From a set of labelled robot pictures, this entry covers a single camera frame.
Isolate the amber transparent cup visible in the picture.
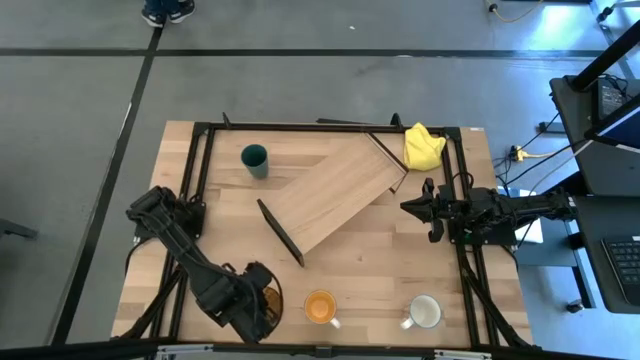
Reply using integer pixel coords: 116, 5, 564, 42
259, 279, 285, 331

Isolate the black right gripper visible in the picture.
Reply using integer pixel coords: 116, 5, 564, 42
399, 177, 469, 245

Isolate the black floor cable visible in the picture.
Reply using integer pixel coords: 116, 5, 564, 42
493, 141, 594, 189

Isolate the black desk with keyboard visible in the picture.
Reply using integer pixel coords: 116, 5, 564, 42
566, 194, 640, 315

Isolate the yellow floor cable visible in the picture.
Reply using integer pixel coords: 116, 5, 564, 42
483, 0, 545, 24

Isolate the grey metal stand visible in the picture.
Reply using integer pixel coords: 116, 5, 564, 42
595, 0, 640, 79

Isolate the black aluminium table frame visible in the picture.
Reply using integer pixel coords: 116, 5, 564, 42
0, 112, 616, 360

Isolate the orange mug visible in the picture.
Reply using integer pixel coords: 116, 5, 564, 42
303, 289, 343, 330

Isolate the silver frame bracket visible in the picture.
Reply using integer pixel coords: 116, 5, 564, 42
154, 343, 214, 360
433, 349, 494, 360

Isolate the dark green cup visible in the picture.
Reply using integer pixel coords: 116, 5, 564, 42
240, 143, 270, 180

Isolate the black stand foot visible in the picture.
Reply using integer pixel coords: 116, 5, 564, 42
0, 218, 39, 241

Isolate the person's shoe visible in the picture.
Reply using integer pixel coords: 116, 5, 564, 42
141, 7, 167, 29
167, 0, 196, 25

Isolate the black diagonal beam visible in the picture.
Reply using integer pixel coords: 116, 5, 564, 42
568, 20, 640, 93
583, 93, 640, 142

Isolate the black computer box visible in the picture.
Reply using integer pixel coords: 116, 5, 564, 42
592, 77, 629, 121

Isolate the white mug with red pattern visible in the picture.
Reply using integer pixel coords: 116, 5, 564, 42
399, 293, 443, 331

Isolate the yellow cloth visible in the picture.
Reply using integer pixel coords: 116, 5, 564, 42
402, 121, 447, 172

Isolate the black keyboard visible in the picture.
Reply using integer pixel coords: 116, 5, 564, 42
601, 234, 640, 307

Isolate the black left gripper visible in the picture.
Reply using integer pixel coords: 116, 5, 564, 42
219, 261, 275, 344

